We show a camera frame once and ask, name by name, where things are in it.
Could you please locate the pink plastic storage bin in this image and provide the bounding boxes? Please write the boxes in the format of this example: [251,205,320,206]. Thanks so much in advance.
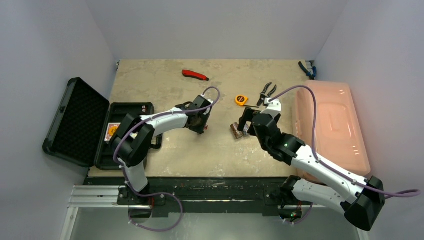
[291,80,371,176]

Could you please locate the red playing card deck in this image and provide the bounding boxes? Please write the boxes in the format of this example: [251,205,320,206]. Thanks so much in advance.
[104,123,120,142]

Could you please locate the blue handled pliers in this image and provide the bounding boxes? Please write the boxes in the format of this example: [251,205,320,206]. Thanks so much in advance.
[298,61,317,81]

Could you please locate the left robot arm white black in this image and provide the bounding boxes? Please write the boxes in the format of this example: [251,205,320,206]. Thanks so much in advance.
[108,95,215,205]

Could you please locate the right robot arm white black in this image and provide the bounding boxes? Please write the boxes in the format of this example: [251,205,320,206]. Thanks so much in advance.
[239,107,386,231]

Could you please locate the black poker set case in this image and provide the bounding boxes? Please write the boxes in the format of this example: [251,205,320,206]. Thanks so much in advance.
[42,77,155,170]

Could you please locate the brown black poker chip stack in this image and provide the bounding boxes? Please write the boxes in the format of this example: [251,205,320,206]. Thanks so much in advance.
[230,122,244,140]

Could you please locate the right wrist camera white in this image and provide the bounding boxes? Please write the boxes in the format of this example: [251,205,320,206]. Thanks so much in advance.
[260,98,282,118]

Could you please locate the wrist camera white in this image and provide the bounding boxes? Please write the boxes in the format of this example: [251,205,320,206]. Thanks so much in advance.
[260,98,282,118]
[202,98,214,115]

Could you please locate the yellow big blind button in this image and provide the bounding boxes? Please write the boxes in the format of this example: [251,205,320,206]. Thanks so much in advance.
[107,125,119,138]

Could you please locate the brown blue poker chip stack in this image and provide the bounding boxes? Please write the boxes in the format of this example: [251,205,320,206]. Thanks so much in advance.
[242,124,250,137]

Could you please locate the black handled pliers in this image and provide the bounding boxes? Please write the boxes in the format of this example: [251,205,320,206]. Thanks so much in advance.
[256,82,277,107]

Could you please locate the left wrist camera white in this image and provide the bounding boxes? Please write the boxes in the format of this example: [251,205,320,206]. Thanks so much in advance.
[202,98,214,115]

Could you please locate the aluminium frame rail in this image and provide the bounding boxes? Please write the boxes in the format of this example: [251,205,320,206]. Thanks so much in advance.
[59,185,370,240]

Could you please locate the red utility knife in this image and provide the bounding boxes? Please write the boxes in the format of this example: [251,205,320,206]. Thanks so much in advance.
[181,69,210,82]

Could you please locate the yellow tape measure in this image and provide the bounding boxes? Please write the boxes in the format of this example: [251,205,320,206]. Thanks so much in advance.
[234,94,259,108]

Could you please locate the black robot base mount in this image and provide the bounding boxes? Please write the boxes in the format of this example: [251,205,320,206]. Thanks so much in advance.
[83,177,310,221]

